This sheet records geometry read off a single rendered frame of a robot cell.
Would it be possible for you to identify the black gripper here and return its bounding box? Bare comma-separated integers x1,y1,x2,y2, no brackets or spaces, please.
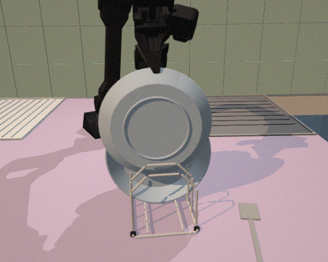
132,0,174,74

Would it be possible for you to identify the beige wire dish rack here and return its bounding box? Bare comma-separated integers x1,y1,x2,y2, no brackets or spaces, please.
130,163,200,239

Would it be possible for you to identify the beige ribbed draining mat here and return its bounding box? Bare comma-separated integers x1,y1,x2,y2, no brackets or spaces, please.
0,97,65,140

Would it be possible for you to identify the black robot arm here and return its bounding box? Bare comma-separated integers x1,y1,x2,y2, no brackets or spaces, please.
94,0,199,129

